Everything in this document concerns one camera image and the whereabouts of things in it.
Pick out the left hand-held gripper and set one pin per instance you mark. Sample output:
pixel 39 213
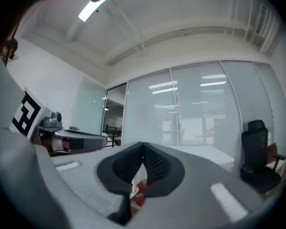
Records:
pixel 26 113

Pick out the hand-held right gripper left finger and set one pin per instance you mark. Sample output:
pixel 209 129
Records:
pixel 90 173

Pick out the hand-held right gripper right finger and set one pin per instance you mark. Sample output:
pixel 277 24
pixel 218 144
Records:
pixel 200 175

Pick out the person's right hand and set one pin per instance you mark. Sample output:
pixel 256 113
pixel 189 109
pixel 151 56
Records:
pixel 142 187

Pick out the black metal railing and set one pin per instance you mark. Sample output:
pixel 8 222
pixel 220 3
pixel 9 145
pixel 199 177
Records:
pixel 109 128

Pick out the black office chair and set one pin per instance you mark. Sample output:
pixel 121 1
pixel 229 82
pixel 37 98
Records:
pixel 255 139

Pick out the person's torso in pale top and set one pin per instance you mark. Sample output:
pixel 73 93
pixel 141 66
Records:
pixel 2 99

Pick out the ceiling light strip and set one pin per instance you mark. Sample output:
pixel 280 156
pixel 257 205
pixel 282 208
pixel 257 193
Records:
pixel 90 8

